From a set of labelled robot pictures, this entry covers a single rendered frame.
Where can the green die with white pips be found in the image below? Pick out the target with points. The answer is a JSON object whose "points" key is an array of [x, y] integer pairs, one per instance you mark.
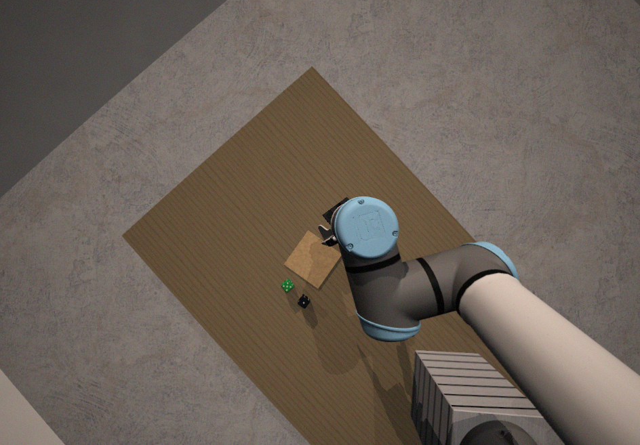
{"points": [[287, 285]]}

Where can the tan cork mat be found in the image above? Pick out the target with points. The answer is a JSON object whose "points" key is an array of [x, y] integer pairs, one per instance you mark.
{"points": [[312, 260]]}

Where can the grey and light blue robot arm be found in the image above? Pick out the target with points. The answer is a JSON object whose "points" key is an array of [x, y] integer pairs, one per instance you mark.
{"points": [[586, 394]]}

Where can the black die with white pips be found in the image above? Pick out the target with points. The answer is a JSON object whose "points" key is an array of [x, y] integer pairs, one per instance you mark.
{"points": [[304, 301]]}

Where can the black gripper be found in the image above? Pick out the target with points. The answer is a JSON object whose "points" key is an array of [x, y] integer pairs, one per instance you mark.
{"points": [[327, 233]]}

